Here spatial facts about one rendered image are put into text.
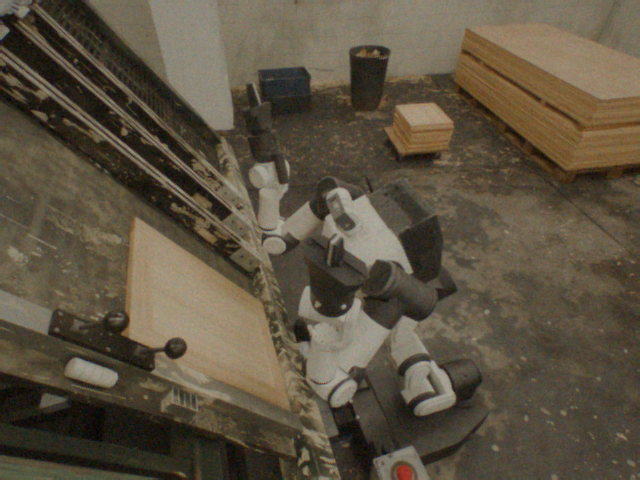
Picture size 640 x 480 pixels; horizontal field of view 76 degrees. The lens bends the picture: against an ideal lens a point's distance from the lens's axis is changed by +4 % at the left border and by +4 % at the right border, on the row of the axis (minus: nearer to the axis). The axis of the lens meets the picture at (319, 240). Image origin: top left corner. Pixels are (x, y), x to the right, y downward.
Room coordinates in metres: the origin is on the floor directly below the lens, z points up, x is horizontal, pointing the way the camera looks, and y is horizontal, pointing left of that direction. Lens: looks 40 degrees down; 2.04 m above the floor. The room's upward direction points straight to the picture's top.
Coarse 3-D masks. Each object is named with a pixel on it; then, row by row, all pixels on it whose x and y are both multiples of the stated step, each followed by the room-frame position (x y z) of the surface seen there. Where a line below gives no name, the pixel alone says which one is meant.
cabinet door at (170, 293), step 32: (128, 256) 0.74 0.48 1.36; (160, 256) 0.82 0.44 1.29; (192, 256) 0.93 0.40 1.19; (128, 288) 0.63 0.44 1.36; (160, 288) 0.69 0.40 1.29; (192, 288) 0.78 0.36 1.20; (224, 288) 0.90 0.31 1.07; (160, 320) 0.59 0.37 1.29; (192, 320) 0.66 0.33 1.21; (224, 320) 0.75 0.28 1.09; (256, 320) 0.87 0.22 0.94; (160, 352) 0.50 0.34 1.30; (192, 352) 0.56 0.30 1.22; (224, 352) 0.63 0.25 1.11; (256, 352) 0.71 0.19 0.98; (256, 384) 0.59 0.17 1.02
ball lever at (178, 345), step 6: (168, 342) 0.42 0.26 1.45; (174, 342) 0.42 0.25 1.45; (180, 342) 0.42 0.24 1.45; (186, 342) 0.43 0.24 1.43; (138, 348) 0.44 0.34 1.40; (144, 348) 0.45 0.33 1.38; (150, 348) 0.44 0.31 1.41; (156, 348) 0.43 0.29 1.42; (162, 348) 0.43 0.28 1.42; (168, 348) 0.41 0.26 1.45; (174, 348) 0.41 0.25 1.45; (180, 348) 0.41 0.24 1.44; (186, 348) 0.42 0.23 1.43; (138, 354) 0.44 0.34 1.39; (144, 354) 0.44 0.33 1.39; (168, 354) 0.40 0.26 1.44; (174, 354) 0.40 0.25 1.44; (180, 354) 0.41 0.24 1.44
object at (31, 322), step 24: (0, 312) 0.39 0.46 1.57; (24, 312) 0.41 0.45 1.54; (48, 312) 0.43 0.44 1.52; (0, 336) 0.38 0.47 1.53; (24, 336) 0.38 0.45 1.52; (48, 336) 0.39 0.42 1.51; (96, 360) 0.40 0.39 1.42; (168, 360) 0.48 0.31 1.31; (144, 384) 0.42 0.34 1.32; (168, 384) 0.43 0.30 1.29; (192, 384) 0.45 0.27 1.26; (216, 384) 0.49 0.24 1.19; (216, 408) 0.45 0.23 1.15; (240, 408) 0.47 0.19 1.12; (264, 408) 0.51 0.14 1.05; (288, 432) 0.50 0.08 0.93
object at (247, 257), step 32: (0, 32) 1.04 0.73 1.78; (0, 64) 1.01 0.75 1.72; (32, 96) 1.02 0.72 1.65; (64, 96) 1.09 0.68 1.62; (64, 128) 1.03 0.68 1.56; (96, 128) 1.07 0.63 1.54; (128, 160) 1.07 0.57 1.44; (160, 192) 1.09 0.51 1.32; (192, 224) 1.11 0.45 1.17; (224, 224) 1.20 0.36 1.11; (256, 256) 1.18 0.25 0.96
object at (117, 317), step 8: (112, 312) 0.40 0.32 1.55; (120, 312) 0.40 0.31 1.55; (104, 320) 0.39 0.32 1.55; (112, 320) 0.39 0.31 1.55; (120, 320) 0.39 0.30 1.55; (128, 320) 0.40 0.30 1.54; (72, 328) 0.42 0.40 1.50; (80, 328) 0.42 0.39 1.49; (88, 328) 0.41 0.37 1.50; (104, 328) 0.38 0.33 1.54; (112, 328) 0.38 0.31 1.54; (120, 328) 0.38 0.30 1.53
